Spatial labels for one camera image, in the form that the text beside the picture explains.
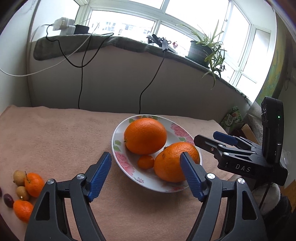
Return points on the green snack bag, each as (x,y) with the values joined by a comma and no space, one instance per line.
(232,118)

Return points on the small mandarin with stem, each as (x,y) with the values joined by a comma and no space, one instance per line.
(34,185)

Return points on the green spider plant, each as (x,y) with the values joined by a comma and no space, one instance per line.
(212,58)

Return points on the grey windowsill cloth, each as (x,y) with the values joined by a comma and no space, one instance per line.
(115,44)

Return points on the small red figurine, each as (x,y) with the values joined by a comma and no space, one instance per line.
(175,45)

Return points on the dark plant pot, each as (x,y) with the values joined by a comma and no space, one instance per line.
(197,52)

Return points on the small orange kumquat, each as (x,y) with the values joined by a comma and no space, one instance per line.
(145,161)

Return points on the pink towel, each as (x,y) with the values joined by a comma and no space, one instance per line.
(69,143)

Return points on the large smooth orange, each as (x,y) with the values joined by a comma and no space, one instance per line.
(145,136)

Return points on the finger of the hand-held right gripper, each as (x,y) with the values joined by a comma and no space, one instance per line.
(208,144)
(224,137)

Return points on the cardboard box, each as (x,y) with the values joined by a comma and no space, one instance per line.
(249,134)

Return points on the floral white plate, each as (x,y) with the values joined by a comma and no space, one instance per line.
(124,166)

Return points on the person's right forearm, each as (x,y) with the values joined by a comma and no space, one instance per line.
(267,197)

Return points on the white power adapter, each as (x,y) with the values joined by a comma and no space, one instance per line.
(68,30)
(63,23)

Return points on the white window frame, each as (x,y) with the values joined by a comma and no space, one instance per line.
(159,18)

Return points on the brown longan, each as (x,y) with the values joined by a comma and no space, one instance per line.
(19,177)
(22,193)

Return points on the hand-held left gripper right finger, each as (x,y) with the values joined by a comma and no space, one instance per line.
(192,178)

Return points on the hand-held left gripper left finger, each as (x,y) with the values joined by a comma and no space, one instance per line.
(100,176)

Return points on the wall map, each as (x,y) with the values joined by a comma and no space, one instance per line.
(275,69)

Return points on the black power adapter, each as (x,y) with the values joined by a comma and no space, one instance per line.
(81,29)

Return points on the black and white device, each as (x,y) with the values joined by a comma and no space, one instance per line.
(159,41)

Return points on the large rough-skinned orange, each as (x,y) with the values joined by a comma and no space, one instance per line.
(168,164)

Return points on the white lace cloth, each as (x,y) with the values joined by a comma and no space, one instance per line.
(254,118)

